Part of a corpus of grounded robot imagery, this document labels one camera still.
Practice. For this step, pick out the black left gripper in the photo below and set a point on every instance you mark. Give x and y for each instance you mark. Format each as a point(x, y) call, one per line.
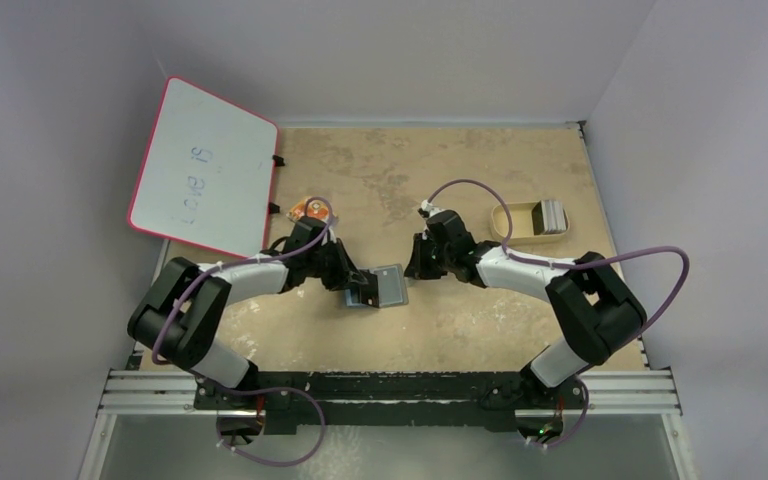
point(354, 279)

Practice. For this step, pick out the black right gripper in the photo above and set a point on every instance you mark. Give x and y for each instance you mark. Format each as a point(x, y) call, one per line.
point(422, 255)

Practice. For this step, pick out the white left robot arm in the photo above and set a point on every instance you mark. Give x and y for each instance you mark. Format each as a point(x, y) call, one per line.
point(179, 317)

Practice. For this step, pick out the orange circuit board card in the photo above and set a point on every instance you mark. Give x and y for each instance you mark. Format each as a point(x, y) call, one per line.
point(309, 207)

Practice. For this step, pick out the beige oval tray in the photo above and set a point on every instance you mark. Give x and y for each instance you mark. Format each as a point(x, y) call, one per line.
point(513, 222)

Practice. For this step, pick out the pink framed whiteboard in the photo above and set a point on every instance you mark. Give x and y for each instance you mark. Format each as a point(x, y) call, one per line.
point(207, 174)

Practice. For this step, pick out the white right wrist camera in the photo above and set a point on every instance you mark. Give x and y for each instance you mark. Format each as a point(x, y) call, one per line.
point(427, 210)

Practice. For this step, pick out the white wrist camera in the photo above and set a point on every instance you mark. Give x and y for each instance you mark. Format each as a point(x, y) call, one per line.
point(328, 234)
point(427, 210)

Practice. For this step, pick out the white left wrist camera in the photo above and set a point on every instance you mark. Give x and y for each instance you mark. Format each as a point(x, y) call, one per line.
point(328, 234)

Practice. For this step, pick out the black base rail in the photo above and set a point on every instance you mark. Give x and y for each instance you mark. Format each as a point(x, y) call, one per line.
point(497, 401)

